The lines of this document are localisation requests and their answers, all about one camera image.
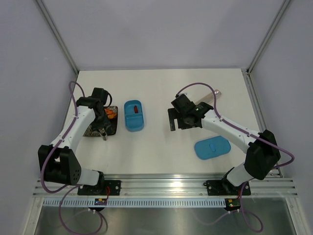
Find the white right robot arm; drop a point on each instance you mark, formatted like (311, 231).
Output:
(259, 148)

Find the left aluminium frame post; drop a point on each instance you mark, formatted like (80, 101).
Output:
(56, 34)

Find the blue two-compartment lunch box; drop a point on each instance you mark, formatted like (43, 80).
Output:
(133, 122)

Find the orange fried chicken piece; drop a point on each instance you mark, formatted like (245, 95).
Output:
(109, 112)

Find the dark floral square plate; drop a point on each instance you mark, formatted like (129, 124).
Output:
(110, 130)

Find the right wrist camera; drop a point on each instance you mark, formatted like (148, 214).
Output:
(182, 104)

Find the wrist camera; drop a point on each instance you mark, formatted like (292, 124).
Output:
(99, 94)
(182, 104)

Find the blue lunch box lid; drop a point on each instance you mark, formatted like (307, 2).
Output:
(212, 147)

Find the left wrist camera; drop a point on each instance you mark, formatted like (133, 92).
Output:
(99, 94)

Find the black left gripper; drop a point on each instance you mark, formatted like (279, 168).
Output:
(104, 123)

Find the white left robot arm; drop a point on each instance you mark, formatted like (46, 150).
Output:
(58, 164)

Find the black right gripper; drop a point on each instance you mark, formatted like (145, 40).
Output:
(173, 114)

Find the aluminium frame post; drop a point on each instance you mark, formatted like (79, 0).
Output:
(56, 34)
(269, 34)

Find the aluminium front rail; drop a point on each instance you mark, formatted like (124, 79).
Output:
(191, 185)

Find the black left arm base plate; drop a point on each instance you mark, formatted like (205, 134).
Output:
(104, 187)

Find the right aluminium frame post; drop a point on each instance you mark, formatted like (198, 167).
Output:
(269, 34)

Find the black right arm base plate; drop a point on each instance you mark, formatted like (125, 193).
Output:
(224, 188)

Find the white slotted cable duct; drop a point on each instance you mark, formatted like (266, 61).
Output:
(144, 202)

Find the beige translucent cutlery case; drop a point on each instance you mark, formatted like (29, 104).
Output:
(209, 99)

